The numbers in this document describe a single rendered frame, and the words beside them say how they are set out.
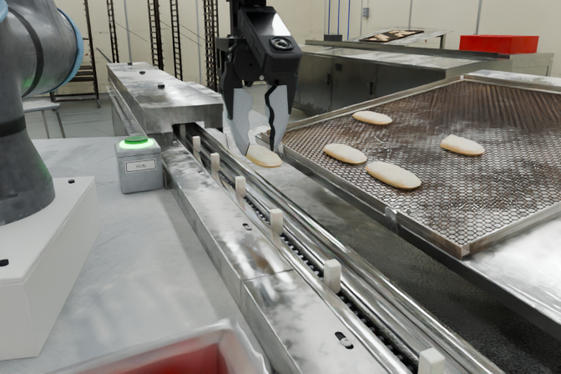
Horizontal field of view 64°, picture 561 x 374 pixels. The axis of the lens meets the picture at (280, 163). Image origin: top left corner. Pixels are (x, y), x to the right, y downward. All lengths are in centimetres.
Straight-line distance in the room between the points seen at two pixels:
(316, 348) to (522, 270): 20
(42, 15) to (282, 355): 49
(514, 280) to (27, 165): 49
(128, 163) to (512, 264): 58
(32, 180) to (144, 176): 28
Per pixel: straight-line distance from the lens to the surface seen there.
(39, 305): 46
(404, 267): 56
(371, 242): 61
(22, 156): 55
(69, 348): 47
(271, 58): 49
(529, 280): 44
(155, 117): 103
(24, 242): 49
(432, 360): 36
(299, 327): 38
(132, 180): 79
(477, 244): 46
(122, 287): 53
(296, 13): 838
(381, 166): 63
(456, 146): 69
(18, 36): 58
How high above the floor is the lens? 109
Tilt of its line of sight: 17 degrees down
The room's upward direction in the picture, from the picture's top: straight up
